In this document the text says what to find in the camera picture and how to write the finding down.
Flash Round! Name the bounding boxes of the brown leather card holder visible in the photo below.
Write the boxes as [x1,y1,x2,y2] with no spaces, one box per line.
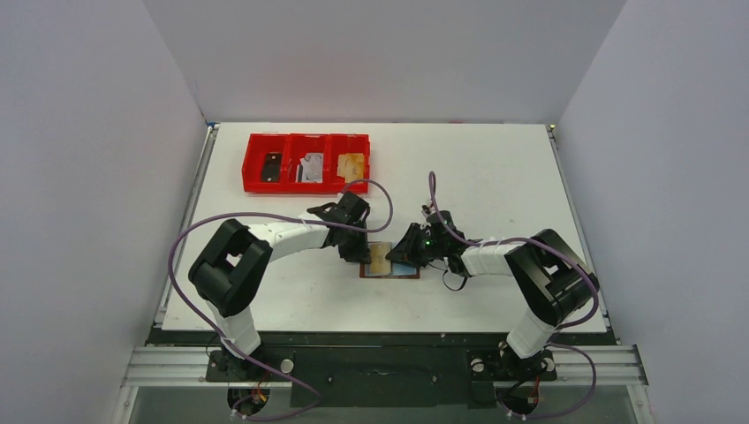
[359,262,420,279]

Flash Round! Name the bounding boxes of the white VIP card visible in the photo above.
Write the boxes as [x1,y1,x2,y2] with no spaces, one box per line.
[299,153,324,184]

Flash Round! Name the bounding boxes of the beige signature card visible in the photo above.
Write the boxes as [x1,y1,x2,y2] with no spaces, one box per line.
[367,241,392,277]

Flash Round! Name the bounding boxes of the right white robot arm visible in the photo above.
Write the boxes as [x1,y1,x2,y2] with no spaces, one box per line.
[386,212,600,377]

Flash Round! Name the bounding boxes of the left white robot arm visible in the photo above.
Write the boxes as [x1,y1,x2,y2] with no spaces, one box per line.
[188,193,371,380]

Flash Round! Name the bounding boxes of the yellow card holder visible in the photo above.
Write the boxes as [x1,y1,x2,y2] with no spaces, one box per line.
[337,153,366,183]

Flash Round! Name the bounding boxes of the white cards in bin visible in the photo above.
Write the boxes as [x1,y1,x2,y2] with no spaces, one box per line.
[296,163,310,183]

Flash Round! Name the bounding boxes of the black card holder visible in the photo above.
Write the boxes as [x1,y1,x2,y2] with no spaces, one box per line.
[260,152,283,183]

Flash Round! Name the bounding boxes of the red right bin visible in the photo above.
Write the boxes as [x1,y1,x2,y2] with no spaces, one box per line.
[322,133,371,192]

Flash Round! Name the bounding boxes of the red bin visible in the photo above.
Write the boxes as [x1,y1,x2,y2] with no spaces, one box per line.
[241,133,291,194]
[322,133,371,192]
[288,133,327,194]

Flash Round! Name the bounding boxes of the red middle bin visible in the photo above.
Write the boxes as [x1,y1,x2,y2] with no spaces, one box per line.
[288,133,327,194]

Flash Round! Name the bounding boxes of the red left bin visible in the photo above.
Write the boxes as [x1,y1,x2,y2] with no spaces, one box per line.
[241,133,291,194]

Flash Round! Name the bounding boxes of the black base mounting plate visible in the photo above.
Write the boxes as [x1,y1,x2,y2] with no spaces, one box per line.
[146,327,618,410]

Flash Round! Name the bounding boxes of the aluminium frame rail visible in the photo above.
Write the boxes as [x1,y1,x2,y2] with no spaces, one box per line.
[121,345,648,388]

